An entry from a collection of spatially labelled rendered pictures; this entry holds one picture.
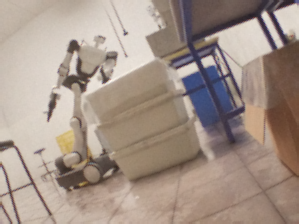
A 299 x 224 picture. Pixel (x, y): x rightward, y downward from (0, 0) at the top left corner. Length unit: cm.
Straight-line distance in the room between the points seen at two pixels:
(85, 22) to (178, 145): 569
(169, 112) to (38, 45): 631
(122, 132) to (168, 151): 33
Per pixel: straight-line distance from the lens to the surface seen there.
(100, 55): 244
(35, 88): 748
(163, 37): 228
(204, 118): 290
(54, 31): 740
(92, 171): 233
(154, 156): 174
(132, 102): 173
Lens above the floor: 38
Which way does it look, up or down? level
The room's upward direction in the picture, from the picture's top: 24 degrees counter-clockwise
